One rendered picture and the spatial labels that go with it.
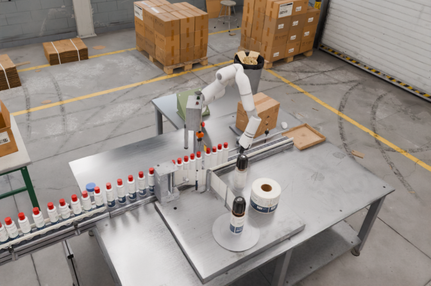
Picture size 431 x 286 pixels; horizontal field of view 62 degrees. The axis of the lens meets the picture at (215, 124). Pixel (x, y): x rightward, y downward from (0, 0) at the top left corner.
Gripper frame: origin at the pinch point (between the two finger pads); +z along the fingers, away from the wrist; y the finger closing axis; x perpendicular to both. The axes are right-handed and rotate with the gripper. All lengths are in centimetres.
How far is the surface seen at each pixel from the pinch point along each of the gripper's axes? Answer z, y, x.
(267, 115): -23.4, -20.1, 34.7
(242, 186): 8.7, 32.1, -20.6
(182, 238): 33, 48, -72
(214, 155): 1.7, 2.7, -29.3
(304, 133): -16, -4, 76
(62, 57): 97, -428, -24
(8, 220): 44, 2, -162
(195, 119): -26, -1, -56
